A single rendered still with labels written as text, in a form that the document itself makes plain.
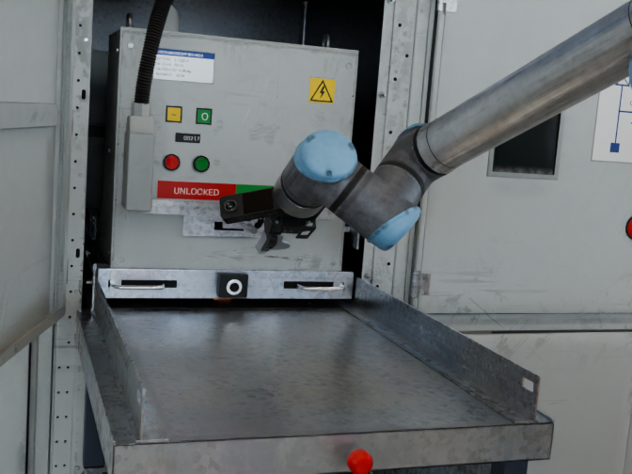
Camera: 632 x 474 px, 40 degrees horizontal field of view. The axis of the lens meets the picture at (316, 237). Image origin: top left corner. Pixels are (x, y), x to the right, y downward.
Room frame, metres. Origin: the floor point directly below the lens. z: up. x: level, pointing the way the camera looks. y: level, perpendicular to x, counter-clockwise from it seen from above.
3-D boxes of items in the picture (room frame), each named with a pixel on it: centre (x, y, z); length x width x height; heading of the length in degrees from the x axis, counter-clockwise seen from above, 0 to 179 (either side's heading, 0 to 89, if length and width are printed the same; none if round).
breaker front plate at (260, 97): (1.79, 0.17, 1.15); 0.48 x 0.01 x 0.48; 109
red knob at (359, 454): (1.09, -0.08, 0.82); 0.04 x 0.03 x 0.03; 19
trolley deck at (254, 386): (1.43, 0.04, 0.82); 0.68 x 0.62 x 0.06; 19
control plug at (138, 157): (1.65, 0.35, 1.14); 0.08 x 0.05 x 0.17; 19
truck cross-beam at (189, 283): (1.80, 0.18, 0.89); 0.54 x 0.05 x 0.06; 109
